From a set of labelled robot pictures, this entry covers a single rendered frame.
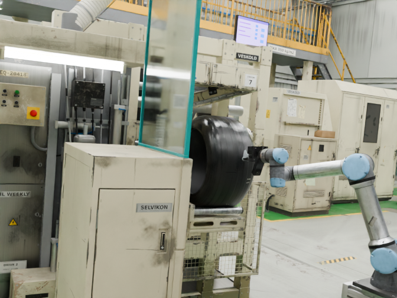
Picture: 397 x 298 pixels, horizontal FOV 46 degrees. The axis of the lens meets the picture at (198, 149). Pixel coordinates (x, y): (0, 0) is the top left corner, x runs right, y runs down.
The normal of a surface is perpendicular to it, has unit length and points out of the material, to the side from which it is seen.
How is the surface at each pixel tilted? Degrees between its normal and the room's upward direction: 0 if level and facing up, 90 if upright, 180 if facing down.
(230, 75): 90
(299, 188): 90
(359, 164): 83
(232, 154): 74
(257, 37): 90
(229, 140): 57
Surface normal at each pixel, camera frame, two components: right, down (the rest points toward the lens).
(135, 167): 0.45, 0.11
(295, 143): -0.81, -0.03
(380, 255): -0.47, 0.14
